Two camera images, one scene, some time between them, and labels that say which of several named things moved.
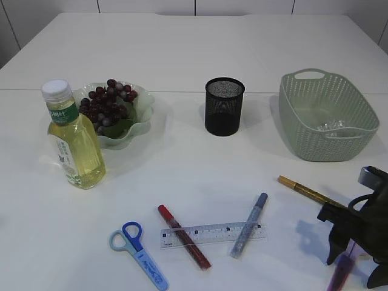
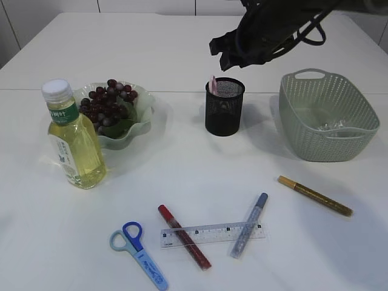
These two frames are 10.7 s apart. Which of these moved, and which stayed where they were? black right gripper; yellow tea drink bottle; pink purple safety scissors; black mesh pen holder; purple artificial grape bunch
Moved: black right gripper; pink purple safety scissors
Stayed: black mesh pen holder; yellow tea drink bottle; purple artificial grape bunch
